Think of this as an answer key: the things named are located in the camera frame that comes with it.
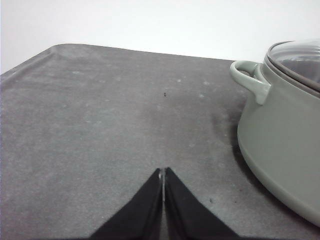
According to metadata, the grey table mat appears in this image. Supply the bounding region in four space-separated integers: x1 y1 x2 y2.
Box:
0 44 320 240

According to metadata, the glass steamer lid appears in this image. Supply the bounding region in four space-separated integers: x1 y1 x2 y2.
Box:
263 39 320 98

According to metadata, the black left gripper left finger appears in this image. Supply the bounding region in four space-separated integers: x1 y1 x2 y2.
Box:
90 168 163 240

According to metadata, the green electric steamer pot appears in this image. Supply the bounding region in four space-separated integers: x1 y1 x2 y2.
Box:
230 60 320 224

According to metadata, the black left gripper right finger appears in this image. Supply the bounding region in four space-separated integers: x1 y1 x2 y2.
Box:
165 167 241 240

